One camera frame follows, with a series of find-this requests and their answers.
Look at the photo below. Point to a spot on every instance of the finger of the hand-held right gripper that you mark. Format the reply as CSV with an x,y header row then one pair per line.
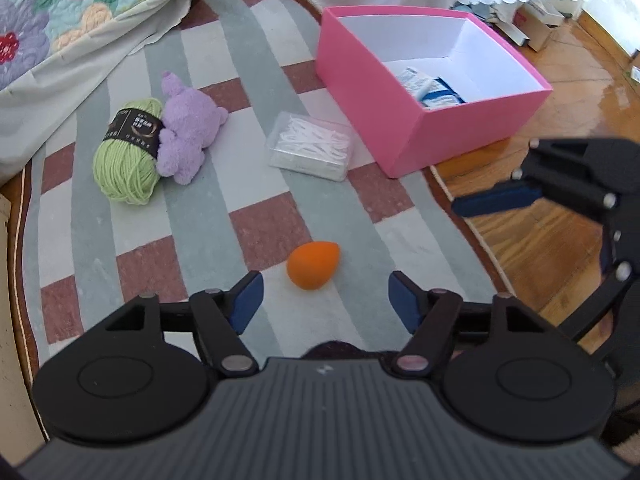
x,y
500,199
622,272

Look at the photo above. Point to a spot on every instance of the brown cardboard box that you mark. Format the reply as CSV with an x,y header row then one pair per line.
x,y
542,25

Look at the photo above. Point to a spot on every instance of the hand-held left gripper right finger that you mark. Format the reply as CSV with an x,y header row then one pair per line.
x,y
405,300

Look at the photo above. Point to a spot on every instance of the pink cardboard box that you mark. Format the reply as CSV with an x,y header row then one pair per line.
x,y
370,100

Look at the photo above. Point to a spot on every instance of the blue wet wipes pack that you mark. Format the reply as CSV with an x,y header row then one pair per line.
x,y
442,95

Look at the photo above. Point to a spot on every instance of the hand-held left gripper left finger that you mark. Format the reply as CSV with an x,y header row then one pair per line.
x,y
247,300

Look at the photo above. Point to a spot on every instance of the white tissue packet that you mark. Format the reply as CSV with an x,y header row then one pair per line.
x,y
414,82

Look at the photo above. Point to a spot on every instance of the purple plush toy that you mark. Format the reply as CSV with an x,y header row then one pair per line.
x,y
190,125

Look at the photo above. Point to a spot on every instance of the green yarn ball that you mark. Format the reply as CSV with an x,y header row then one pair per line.
x,y
125,175

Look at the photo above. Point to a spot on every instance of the small cardboard boxes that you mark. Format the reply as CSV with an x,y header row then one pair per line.
x,y
485,17

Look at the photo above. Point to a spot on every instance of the dark maroon cloth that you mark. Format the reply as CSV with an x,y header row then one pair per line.
x,y
345,350

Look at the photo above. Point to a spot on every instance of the clear box of floss picks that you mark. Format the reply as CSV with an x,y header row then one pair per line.
x,y
310,147

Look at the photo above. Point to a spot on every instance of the checked rug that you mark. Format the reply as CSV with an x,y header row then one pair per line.
x,y
200,220

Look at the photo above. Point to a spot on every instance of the orange makeup sponge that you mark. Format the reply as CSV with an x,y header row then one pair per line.
x,y
312,266

